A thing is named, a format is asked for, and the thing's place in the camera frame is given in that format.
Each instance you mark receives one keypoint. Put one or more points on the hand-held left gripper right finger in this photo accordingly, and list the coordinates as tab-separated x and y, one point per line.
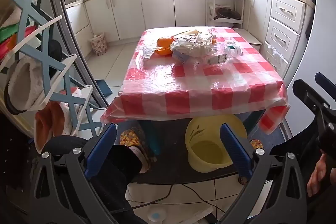
236	153

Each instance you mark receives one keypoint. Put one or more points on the orange slipper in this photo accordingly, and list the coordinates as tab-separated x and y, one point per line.
59	119
43	129

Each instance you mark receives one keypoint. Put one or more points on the crumpled white plastic bag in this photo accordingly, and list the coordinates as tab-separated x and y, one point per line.
191	43

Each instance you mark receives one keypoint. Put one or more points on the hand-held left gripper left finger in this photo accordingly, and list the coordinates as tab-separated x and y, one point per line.
101	153

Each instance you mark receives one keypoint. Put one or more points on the teal table leg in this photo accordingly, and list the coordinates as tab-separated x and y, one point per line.
152	137

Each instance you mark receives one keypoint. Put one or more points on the person's left leg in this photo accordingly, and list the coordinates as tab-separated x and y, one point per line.
115	179

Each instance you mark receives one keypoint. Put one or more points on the clear plastic bottle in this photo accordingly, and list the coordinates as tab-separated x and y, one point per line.
223	54

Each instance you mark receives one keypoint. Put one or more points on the grey fuzzy slipper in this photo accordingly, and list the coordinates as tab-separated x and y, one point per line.
25	82

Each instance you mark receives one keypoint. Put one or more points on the blue white shoe rack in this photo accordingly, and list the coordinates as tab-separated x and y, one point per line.
25	7

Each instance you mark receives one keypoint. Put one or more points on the yellow plastic bucket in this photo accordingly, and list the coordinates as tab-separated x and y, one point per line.
207	153

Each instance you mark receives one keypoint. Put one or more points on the floral fabric basket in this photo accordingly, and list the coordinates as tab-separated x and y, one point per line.
99	44

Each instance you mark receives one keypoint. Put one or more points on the white cabinet with drawers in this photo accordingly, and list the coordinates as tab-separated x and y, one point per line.
76	22
283	22

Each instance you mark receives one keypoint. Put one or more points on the small clear plastic bag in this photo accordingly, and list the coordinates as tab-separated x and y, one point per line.
275	52

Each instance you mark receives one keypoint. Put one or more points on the red green patterned bundle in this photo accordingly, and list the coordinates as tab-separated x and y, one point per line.
10	37

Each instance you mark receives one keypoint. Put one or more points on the blue dustpan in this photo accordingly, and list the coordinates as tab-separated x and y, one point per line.
103	87

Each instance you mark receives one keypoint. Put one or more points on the white shelf rack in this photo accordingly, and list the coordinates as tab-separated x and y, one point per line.
237	3

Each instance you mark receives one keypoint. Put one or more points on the beige paper piece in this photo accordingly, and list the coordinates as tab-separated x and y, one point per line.
187	32

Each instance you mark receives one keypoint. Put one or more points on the grey sliding door frame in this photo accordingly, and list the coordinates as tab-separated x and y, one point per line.
68	37

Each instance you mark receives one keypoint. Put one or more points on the dark lidded pot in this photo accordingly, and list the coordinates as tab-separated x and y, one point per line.
227	13

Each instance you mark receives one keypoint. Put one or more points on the floral slipper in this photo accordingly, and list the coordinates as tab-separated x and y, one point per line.
132	138
257	144

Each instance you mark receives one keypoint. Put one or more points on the white low stool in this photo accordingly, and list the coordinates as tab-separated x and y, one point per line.
246	36

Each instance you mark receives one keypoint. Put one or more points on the blue white paper packet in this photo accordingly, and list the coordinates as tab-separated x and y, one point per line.
181	57

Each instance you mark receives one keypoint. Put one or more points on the clear plastic wrapper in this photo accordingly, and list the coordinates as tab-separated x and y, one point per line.
147	54

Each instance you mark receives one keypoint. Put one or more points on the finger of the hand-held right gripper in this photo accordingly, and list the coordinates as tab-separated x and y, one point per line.
325	81
307	94

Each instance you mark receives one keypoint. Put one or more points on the white door base cabinets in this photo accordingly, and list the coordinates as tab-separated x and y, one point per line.
155	8

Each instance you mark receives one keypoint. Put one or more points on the person's right hand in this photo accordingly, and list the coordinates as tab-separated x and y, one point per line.
317	176

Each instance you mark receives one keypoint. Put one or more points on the white round device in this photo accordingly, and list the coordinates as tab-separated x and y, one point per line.
156	214

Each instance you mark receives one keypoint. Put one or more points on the black shoe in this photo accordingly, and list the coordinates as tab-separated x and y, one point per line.
55	56

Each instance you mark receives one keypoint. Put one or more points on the orange peel piece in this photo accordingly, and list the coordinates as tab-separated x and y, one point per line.
162	51

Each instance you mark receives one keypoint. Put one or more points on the red checked tablecloth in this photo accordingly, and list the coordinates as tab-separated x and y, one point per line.
183	87

